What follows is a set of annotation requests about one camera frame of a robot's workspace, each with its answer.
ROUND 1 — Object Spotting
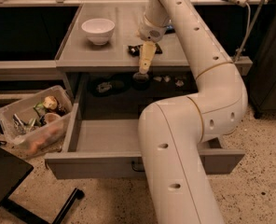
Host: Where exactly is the black chair base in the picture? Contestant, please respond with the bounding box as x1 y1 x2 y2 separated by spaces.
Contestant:
0 148 85 224

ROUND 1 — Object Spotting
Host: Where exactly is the white ceramic bowl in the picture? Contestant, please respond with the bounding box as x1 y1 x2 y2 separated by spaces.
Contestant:
81 18 116 45

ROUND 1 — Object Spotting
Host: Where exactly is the black round object under cabinet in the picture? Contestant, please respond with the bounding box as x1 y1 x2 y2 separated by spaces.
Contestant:
132 73 149 91

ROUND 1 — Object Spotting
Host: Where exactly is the clear plastic bin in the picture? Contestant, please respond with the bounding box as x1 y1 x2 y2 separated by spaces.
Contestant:
0 86 72 152

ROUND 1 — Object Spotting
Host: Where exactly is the grey open top drawer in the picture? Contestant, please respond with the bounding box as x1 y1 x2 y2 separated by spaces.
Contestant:
44 75 246 181

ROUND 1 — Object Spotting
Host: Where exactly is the grey metal cabinet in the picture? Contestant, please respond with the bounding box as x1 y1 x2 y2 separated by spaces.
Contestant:
54 2 254 100

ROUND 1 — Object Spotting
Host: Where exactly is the blue crushed soda can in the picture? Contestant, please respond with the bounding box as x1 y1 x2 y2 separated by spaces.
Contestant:
165 21 175 35

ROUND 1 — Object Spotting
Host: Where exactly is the white cable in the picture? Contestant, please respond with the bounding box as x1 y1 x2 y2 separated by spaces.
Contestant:
232 2 253 63

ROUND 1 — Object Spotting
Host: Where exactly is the dark object under cabinet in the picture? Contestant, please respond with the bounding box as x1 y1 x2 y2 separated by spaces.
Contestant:
90 75 131 97

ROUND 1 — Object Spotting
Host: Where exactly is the black drawer handle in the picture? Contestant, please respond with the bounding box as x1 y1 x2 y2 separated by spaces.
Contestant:
131 161 145 173

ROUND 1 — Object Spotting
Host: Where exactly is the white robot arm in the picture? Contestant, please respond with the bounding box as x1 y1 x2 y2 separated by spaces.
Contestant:
138 0 248 224

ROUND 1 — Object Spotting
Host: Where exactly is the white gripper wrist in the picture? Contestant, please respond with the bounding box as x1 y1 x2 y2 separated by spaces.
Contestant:
138 15 170 74

